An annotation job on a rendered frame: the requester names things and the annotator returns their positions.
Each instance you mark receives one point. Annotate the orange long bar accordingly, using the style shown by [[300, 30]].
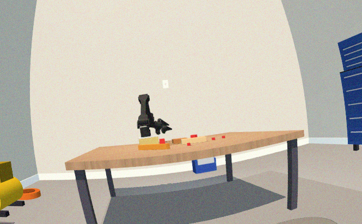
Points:
[[154, 147]]

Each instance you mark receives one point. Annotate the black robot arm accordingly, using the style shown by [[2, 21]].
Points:
[[146, 118]]

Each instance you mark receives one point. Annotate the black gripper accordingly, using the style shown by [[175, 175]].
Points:
[[163, 125]]

